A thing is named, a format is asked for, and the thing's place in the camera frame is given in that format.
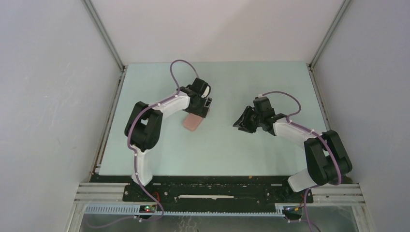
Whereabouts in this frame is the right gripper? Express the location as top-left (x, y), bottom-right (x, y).
top-left (234, 105), bottom-right (264, 134)

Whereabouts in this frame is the pink glasses case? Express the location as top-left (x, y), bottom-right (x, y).
top-left (182, 114), bottom-right (203, 131)

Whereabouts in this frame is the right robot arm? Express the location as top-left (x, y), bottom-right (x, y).
top-left (233, 97), bottom-right (352, 202)

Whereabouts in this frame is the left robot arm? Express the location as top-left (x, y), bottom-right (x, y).
top-left (124, 78), bottom-right (212, 201)

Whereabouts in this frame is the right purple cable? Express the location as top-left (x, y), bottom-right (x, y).
top-left (259, 91), bottom-right (343, 232)

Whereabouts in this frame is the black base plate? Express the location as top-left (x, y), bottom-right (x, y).
top-left (90, 174), bottom-right (313, 213)

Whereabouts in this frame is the aluminium frame rail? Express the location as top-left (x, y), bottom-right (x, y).
top-left (74, 183), bottom-right (366, 206)

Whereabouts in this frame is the blue toothed cable duct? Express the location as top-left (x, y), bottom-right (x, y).
top-left (84, 204), bottom-right (285, 217)

